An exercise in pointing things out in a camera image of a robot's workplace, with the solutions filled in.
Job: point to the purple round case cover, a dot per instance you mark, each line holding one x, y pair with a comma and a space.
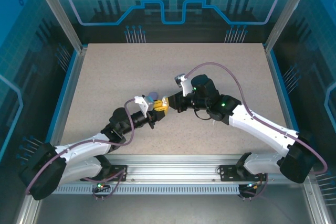
154, 94

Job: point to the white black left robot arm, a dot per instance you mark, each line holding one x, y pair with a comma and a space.
84, 150

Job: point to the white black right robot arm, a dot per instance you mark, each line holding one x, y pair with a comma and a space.
257, 127

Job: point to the small circuit board green light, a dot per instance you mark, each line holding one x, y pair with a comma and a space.
101, 185
250, 185

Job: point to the aluminium side rail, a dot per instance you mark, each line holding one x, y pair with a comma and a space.
276, 77
67, 103

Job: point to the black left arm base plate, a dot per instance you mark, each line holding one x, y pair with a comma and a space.
119, 172

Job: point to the aluminium mounting rail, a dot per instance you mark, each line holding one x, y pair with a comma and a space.
170, 166

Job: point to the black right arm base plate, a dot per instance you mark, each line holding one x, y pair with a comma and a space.
228, 172

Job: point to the aluminium frame post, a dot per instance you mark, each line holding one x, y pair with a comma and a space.
287, 11
60, 11

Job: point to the aluminium front frame bar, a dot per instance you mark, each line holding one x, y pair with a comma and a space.
316, 205
29, 212

